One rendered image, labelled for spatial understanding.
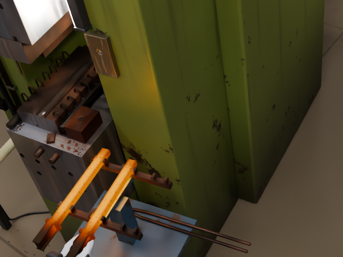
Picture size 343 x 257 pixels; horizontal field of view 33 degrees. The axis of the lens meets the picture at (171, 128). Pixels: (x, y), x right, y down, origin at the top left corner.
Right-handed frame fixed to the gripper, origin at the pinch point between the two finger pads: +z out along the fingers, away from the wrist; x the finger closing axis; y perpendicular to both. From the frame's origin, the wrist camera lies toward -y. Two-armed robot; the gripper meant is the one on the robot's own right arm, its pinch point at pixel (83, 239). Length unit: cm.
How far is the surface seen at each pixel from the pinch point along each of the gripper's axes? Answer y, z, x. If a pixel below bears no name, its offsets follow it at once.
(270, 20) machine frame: 0, 120, 20
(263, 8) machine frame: -10, 114, 19
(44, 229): -1.9, -1.9, -12.8
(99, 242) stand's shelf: 26.4, 13.0, -9.2
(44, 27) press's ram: -40, 48, -32
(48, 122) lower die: 1, 41, -41
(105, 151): -0.9, 33.4, -11.0
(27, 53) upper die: -33, 42, -38
